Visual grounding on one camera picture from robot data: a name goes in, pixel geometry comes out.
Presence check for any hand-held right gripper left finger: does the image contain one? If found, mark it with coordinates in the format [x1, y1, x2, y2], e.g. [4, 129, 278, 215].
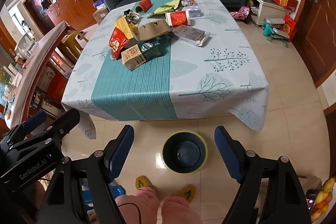
[37, 125, 135, 224]

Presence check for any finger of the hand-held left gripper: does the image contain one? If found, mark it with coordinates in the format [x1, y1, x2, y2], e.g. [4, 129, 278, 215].
[5, 109, 81, 154]
[0, 110, 48, 148]

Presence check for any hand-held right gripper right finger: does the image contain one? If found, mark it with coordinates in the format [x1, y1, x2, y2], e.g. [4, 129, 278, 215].
[214, 125, 311, 224]

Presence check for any dark blue waste bin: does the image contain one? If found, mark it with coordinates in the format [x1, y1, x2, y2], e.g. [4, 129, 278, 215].
[160, 130, 209, 174]

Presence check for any red snack bag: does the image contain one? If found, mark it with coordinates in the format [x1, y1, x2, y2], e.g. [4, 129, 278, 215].
[109, 27, 130, 60]

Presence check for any yellow carton box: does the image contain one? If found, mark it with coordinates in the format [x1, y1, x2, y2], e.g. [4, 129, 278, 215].
[114, 16, 137, 40]

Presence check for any black white wrapper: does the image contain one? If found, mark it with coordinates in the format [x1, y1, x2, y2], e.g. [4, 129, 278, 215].
[123, 9, 141, 23]

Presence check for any red paper bucket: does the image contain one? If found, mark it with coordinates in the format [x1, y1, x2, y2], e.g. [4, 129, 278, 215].
[165, 10, 192, 27]

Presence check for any yellow-green plastic bag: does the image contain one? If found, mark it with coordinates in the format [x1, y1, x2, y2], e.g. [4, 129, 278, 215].
[147, 0, 182, 18]

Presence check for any yellow slipper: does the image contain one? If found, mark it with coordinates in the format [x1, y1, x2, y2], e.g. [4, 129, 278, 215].
[135, 175, 153, 191]
[179, 184, 196, 199]

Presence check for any blue plastic stool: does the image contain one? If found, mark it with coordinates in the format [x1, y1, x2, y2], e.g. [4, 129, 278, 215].
[79, 178, 126, 224]

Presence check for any table with pink cloth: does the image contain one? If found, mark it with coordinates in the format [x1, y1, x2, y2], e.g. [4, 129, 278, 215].
[5, 20, 76, 130]

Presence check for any person's right leg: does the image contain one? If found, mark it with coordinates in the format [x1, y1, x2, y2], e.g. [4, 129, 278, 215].
[161, 196, 203, 224]

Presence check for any yellow plastic stool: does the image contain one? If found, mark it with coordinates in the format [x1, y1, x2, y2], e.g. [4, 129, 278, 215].
[61, 31, 89, 56]

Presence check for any white teal printed tablecloth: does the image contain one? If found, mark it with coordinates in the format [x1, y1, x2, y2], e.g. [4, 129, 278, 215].
[61, 0, 269, 140]

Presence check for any brown carton box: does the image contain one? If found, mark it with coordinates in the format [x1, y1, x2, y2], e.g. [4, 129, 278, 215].
[121, 44, 147, 71]

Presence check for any pile of fruit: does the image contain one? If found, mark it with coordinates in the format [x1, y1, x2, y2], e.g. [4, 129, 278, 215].
[311, 178, 336, 222]

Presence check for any cardboard box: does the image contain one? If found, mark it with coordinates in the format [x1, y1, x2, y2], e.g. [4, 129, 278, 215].
[92, 7, 109, 25]

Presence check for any dark green box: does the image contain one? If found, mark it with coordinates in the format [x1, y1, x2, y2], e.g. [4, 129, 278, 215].
[136, 39, 166, 60]

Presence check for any white flat box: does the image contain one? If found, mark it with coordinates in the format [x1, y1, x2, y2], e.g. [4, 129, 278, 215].
[172, 24, 210, 47]

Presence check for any teal step stool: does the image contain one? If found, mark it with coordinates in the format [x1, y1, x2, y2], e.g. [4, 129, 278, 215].
[263, 18, 292, 47]

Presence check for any small red carton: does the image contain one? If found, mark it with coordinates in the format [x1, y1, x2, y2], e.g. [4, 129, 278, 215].
[135, 0, 152, 14]

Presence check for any red gift bag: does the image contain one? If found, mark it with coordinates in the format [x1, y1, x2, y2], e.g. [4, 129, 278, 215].
[282, 14, 297, 42]

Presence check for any pink patterned bag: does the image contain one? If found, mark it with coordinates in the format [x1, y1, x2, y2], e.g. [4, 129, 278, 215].
[230, 6, 252, 21]

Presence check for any light blue tissue pack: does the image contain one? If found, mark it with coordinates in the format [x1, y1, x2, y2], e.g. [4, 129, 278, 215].
[185, 5, 202, 18]

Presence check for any white low cabinet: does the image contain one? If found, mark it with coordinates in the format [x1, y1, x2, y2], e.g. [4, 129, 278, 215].
[248, 0, 288, 26]

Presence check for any black cable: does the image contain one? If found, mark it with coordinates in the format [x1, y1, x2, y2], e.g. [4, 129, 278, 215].
[117, 202, 141, 224]

